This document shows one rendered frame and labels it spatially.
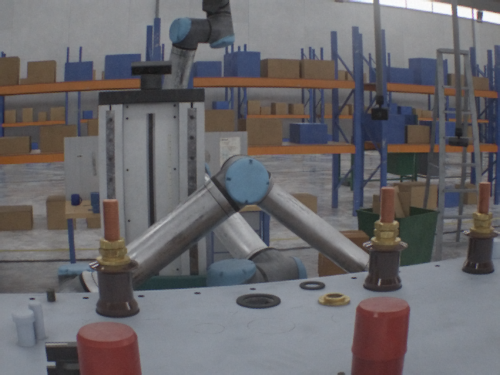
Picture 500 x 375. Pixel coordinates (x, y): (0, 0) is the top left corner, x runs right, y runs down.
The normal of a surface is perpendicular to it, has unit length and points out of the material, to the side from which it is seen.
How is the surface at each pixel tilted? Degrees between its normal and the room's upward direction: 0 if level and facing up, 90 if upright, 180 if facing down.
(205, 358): 0
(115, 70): 90
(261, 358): 0
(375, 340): 89
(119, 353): 89
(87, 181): 90
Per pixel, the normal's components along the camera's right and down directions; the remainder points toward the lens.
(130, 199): 0.14, 0.12
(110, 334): 0.04, -0.98
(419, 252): 0.56, 0.17
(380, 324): -0.25, 0.10
